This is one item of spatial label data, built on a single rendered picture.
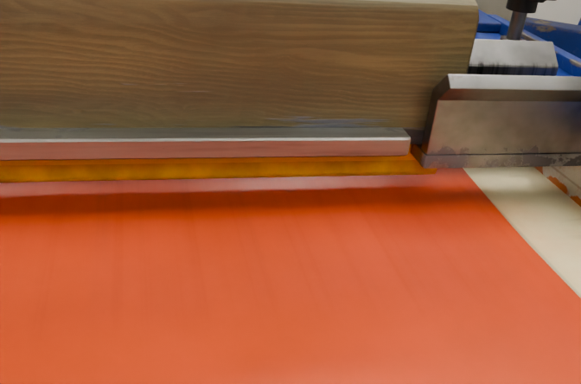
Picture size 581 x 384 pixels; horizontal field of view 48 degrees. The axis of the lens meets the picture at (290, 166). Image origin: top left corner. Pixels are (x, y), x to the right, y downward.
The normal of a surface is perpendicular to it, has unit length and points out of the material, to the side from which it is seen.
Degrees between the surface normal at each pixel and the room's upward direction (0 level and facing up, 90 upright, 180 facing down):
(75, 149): 90
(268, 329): 0
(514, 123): 90
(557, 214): 0
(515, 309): 0
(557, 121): 90
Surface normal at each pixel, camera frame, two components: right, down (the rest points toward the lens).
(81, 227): 0.09, -0.89
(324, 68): 0.21, 0.46
